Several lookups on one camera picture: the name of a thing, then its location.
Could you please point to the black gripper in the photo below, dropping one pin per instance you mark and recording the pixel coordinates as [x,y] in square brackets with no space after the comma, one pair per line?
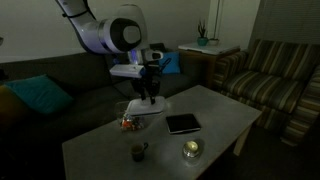
[146,75]

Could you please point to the white square container lid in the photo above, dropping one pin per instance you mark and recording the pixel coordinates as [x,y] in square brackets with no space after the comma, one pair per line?
[146,106]

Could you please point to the clear plastic snack container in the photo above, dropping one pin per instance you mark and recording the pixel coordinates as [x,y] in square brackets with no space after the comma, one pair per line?
[130,123]

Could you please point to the blue throw pillow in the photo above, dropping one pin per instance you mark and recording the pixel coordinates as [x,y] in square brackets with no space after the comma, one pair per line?
[172,65]

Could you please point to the dark coffee mug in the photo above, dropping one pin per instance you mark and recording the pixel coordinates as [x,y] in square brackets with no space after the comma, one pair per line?
[137,152]

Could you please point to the wooden side table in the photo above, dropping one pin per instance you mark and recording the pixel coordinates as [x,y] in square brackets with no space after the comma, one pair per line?
[200,66]

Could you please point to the dark patterned fabric sofa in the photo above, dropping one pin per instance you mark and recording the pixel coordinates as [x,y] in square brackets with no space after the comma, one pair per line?
[83,110]

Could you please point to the round metal tin candle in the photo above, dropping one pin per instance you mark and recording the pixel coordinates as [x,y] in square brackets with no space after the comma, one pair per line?
[191,149]

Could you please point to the teal plant pot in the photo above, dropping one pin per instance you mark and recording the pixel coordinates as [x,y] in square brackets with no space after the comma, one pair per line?
[202,41]

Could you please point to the thin dark plant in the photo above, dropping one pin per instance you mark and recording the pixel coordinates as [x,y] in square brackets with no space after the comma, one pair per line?
[202,29]

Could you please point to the light wooden table leg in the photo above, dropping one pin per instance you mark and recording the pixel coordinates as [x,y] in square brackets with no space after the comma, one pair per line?
[242,140]

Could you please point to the teal throw pillow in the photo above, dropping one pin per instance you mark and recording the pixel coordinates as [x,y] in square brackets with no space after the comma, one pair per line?
[38,94]

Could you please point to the striped armchair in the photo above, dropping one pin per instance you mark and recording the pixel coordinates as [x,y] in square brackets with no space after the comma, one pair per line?
[266,83]

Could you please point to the grey window blinds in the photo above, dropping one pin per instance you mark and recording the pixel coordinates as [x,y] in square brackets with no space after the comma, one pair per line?
[286,20]

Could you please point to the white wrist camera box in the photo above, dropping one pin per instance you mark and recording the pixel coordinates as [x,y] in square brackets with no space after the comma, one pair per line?
[126,71]

